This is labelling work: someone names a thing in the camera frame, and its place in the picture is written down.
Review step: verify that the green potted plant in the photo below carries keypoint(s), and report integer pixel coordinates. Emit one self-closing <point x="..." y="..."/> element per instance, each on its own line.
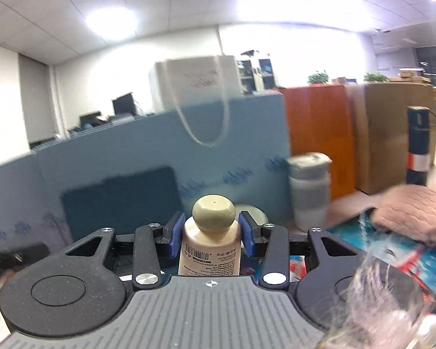
<point x="375" y="77"/>
<point x="318" y="77"/>

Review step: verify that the pink knitted cloth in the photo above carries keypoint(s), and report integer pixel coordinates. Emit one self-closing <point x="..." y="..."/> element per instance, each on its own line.
<point x="414" y="211"/>

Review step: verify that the white paper gift bag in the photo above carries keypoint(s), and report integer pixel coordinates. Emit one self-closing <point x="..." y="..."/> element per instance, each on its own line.
<point x="192" y="80"/>

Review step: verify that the dark blue plastic storage box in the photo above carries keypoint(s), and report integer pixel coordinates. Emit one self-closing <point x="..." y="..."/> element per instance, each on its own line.
<point x="120" y="203"/>

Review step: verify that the white shelf cabinet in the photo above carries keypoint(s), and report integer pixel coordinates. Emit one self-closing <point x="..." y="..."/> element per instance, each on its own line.
<point x="258" y="74"/>

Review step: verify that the brown cardboard box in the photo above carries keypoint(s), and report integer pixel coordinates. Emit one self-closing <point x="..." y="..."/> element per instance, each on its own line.
<point x="385" y="134"/>

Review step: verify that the dark blue thermos bottle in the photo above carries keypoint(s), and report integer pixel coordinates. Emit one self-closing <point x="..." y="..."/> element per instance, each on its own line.
<point x="419" y="145"/>

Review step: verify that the white bowl with black stripes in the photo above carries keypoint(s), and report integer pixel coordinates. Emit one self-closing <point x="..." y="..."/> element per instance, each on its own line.
<point x="256" y="214"/>

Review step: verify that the fluffy pearl ornament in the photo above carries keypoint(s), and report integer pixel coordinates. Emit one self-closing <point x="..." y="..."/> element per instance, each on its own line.
<point x="381" y="316"/>

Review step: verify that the grey and white travel cup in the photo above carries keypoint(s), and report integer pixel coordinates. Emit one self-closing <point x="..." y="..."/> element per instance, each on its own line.
<point x="309" y="192"/>

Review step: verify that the ceiling light panel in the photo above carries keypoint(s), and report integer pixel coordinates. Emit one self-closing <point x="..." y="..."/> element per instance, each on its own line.
<point x="111" y="23"/>

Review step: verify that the orange cardboard box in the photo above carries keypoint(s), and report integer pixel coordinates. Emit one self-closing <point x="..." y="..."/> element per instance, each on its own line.
<point x="316" y="134"/>

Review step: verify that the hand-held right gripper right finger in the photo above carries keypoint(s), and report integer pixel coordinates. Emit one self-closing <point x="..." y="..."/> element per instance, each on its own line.
<point x="246" y="234"/>

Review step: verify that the black computer monitor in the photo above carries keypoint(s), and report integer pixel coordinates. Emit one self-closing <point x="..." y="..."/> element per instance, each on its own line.
<point x="122" y="103"/>
<point x="90" y="119"/>

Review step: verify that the beige lotion bottle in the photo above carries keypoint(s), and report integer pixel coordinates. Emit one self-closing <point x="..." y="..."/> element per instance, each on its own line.
<point x="209" y="240"/>

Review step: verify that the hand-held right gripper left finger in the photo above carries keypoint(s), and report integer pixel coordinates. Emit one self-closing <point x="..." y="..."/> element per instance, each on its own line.
<point x="176" y="236"/>

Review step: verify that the large blue cardboard box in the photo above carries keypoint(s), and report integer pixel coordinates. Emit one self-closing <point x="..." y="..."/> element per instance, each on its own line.
<point x="232" y="141"/>

